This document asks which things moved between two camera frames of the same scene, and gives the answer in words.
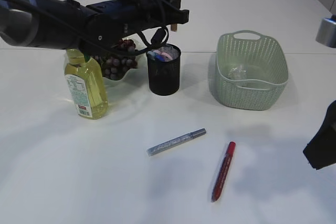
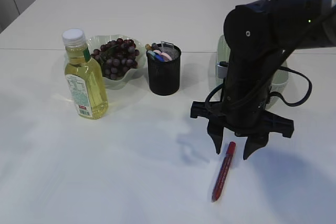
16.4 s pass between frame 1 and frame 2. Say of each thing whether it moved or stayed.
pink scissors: stayed
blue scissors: stayed
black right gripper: moved
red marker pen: stayed
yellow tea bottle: stayed
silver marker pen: moved
